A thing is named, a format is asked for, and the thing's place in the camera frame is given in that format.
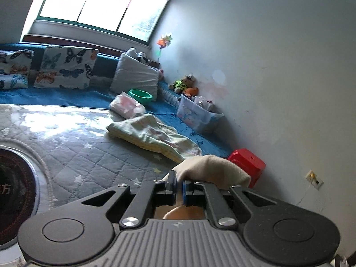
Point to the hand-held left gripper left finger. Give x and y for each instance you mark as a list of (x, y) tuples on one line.
[(173, 191)]

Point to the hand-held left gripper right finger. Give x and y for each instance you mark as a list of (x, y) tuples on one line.
[(184, 192)]

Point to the cream sweatshirt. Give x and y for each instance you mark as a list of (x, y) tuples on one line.
[(211, 169)]

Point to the yellow green patterned cloth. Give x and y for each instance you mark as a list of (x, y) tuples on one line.
[(150, 133)]

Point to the red plastic stool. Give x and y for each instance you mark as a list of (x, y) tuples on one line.
[(247, 161)]

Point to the clear plastic storage box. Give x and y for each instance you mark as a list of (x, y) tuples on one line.
[(194, 116)]

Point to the pink white plastic bag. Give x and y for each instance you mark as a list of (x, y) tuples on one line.
[(125, 104)]

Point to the orange plush toy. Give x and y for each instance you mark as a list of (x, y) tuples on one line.
[(191, 91)]

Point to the green plastic basin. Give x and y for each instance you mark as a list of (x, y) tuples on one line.
[(139, 94)]

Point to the yellow green plush toy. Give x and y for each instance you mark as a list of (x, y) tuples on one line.
[(180, 84)]

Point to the grey pillow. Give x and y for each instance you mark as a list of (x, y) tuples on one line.
[(133, 75)]

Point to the blue sofa bench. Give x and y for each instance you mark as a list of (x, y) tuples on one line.
[(83, 97)]

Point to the black white plush toy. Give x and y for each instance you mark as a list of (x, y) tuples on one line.
[(143, 58)]

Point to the colourful pinwheel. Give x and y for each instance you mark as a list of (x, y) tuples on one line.
[(164, 41)]

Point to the round black table heater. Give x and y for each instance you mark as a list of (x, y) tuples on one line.
[(16, 200)]

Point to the large butterfly print pillow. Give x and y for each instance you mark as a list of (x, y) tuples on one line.
[(66, 66)]

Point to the small butterfly print pillow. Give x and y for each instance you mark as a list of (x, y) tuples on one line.
[(14, 81), (16, 61)]

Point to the green framed window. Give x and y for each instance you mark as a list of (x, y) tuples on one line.
[(97, 5)]

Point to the white wall socket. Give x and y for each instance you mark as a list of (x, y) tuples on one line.
[(314, 179)]

